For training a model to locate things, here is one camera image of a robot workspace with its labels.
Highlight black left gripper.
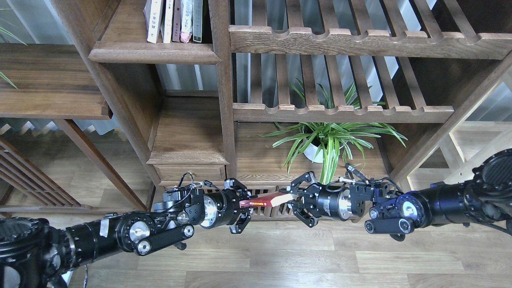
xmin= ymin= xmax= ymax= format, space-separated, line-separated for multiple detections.
xmin=200 ymin=178 xmax=257 ymax=234

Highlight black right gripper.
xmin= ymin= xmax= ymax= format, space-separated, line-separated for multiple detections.
xmin=286 ymin=171 xmax=366 ymax=228

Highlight red hardcover book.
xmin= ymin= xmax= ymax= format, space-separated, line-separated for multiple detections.
xmin=239 ymin=192 xmax=297 ymax=208

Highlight yellow green cover book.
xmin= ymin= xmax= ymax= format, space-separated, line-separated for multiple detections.
xmin=161 ymin=0 xmax=174 ymax=44

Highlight white paperback book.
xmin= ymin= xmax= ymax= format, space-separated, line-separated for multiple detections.
xmin=143 ymin=0 xmax=165 ymax=44

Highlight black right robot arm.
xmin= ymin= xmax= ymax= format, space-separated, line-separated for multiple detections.
xmin=280 ymin=149 xmax=512 ymax=241

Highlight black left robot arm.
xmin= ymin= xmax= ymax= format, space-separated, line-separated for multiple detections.
xmin=0 ymin=178 xmax=251 ymax=288

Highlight light wooden shelf unit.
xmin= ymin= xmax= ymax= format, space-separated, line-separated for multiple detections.
xmin=399 ymin=82 xmax=512 ymax=192

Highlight right slatted cabinet door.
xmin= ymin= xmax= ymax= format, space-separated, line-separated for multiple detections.
xmin=271 ymin=186 xmax=386 ymax=220

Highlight slatted cabinet door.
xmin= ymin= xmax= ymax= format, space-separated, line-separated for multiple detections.
xmin=271 ymin=186 xmax=386 ymax=220
xmin=248 ymin=186 xmax=277 ymax=220

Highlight left slatted cabinet door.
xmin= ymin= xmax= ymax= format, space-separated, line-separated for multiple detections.
xmin=248 ymin=186 xmax=277 ymax=220

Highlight white plant pot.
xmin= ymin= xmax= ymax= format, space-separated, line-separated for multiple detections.
xmin=299 ymin=122 xmax=343 ymax=166

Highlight green spider plant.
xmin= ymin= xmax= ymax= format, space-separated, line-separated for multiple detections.
xmin=260 ymin=78 xmax=408 ymax=186

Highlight dark wooden bookshelf cabinet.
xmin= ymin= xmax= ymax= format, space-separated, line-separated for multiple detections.
xmin=52 ymin=0 xmax=512 ymax=226

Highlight brown spine upright book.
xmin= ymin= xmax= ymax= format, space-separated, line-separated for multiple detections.
xmin=172 ymin=0 xmax=182 ymax=42

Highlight white pink upright book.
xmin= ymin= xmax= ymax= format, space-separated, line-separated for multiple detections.
xmin=180 ymin=0 xmax=194 ymax=43

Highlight dark wooden side table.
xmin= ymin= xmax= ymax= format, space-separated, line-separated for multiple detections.
xmin=1 ymin=43 xmax=155 ymax=218

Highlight green plant leaves at left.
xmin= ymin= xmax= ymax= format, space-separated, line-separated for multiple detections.
xmin=0 ymin=8 xmax=28 ymax=90

